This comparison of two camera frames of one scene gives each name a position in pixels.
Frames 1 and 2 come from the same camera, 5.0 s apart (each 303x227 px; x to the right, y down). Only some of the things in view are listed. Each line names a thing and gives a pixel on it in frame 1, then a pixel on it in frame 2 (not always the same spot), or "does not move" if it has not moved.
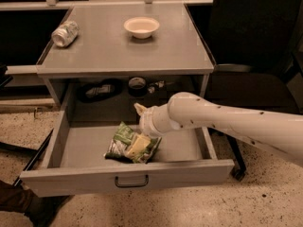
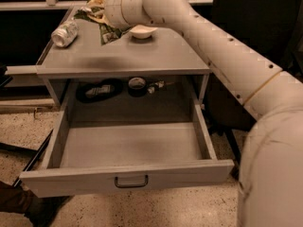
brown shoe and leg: x=40 y=210 does not move
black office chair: x=258 y=33 does not move
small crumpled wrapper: x=151 y=89 does not move
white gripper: x=147 y=123 -> x=112 y=9
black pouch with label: x=98 y=91 does not move
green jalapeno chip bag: x=119 y=141 -> x=108 y=33
